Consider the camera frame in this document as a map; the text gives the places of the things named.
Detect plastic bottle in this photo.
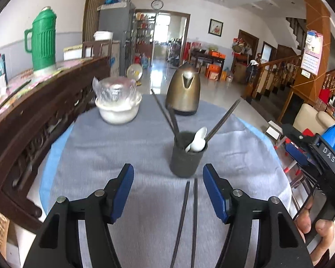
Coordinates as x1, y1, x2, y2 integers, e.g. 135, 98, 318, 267
0, 54, 8, 87

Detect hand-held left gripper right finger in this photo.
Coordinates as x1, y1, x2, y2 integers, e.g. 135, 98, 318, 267
202, 163, 314, 268

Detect dark chopstick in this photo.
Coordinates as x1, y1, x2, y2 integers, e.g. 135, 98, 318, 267
207, 101, 241, 142
206, 99, 240, 140
167, 109, 181, 136
151, 89, 178, 137
190, 178, 199, 268
170, 181, 191, 268

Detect framed wall picture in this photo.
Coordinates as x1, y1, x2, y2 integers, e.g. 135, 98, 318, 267
209, 19, 223, 37

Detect carved dark wooden bench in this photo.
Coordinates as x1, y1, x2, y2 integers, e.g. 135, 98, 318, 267
0, 56, 112, 232

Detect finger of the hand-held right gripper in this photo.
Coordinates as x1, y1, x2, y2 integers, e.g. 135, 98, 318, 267
285, 142, 310, 168
281, 124, 320, 146

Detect wooden side table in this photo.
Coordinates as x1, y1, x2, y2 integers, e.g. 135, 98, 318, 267
190, 50, 226, 71

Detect person's right hand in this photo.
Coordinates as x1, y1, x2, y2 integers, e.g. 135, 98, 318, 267
295, 205, 335, 268

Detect wooden stair railing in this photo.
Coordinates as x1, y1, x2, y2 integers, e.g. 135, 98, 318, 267
244, 54, 303, 104

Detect white plastic spoon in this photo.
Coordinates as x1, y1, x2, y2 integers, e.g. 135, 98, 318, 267
185, 127, 208, 153

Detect white ceramic bowl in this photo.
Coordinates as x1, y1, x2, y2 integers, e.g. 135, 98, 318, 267
95, 91, 143, 125

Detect light blue cloth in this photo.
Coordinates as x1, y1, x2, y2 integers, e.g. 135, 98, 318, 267
39, 116, 278, 215

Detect wooden chair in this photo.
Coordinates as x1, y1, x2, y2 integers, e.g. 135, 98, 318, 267
82, 40, 113, 62

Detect golden electric kettle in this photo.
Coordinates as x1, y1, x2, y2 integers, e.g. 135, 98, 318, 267
165, 63, 201, 116

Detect floral table cover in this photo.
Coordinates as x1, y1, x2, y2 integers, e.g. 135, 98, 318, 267
0, 60, 65, 130

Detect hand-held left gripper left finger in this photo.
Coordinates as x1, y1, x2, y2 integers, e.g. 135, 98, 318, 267
22, 163, 135, 268

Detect green thermos jug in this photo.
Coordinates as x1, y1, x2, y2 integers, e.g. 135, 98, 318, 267
24, 6, 57, 71

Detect grey tablecloth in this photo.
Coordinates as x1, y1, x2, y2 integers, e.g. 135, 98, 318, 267
45, 93, 292, 268

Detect white storage box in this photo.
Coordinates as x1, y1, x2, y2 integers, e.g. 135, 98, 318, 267
63, 44, 84, 61

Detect grey refrigerator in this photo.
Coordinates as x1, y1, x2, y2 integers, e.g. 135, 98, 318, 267
97, 3, 136, 77

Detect round electric heater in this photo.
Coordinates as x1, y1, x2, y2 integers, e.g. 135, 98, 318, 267
126, 64, 143, 86

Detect wall calendar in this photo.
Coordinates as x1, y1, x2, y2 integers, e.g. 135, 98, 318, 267
300, 31, 324, 76

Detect white stool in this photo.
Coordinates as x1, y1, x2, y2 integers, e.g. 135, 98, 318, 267
264, 120, 285, 148

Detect dark grey utensil holder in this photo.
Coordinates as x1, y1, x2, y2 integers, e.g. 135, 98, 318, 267
170, 131, 207, 178

